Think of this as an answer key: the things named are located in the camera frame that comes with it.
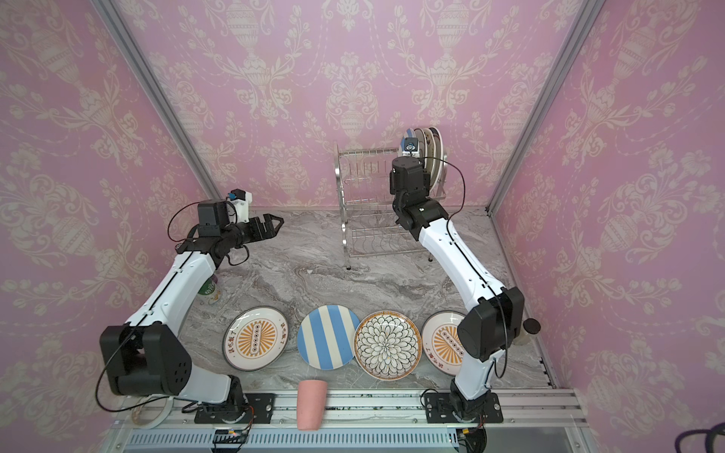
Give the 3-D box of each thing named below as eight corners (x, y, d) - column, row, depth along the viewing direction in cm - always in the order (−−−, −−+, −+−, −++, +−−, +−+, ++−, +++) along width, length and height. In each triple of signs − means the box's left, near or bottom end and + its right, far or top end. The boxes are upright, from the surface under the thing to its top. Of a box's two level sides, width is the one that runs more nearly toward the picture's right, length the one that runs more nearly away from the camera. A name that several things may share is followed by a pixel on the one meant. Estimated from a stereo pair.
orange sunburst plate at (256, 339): (217, 371, 82) (214, 369, 80) (237, 309, 95) (234, 306, 93) (281, 371, 82) (279, 369, 80) (293, 309, 95) (291, 306, 93)
